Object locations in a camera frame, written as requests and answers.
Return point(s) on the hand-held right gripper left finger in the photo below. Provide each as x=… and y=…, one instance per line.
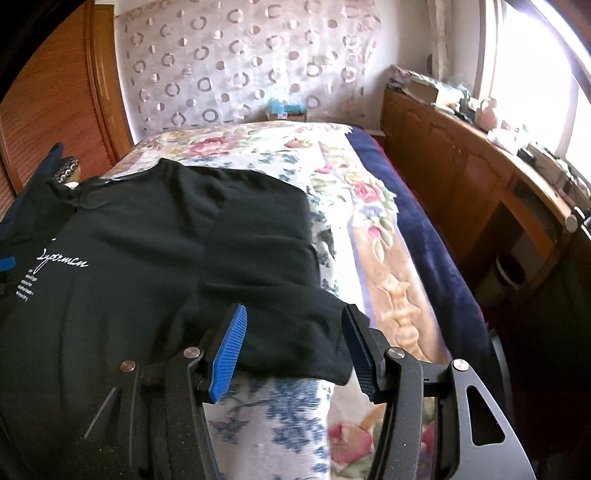
x=228, y=350

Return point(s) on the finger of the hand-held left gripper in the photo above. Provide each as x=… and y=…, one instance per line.
x=5, y=264

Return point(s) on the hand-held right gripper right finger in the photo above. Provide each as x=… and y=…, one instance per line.
x=358, y=344

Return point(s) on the black printed t-shirt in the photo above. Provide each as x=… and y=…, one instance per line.
x=175, y=249

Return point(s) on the dark blue pillow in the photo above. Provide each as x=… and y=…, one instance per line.
x=32, y=194

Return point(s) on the navy blue blanket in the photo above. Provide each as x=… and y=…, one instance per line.
x=429, y=244

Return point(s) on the round waste bin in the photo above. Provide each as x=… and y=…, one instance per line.
x=503, y=279

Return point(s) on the floral bed blanket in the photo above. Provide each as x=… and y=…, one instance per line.
x=351, y=184

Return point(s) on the wooden headboard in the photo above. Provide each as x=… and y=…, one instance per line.
x=51, y=101

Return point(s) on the wooden cabinet desk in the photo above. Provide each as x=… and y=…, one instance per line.
x=452, y=157

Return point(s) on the blue tissue box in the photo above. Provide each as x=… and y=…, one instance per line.
x=285, y=110

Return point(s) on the pile of small desk items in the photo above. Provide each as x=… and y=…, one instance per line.
x=540, y=154

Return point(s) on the pink bottle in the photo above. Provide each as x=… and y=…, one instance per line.
x=488, y=114

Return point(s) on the circle patterned curtain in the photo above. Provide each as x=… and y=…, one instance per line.
x=240, y=69

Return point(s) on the white lace curtain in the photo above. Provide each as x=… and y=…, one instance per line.
x=436, y=32

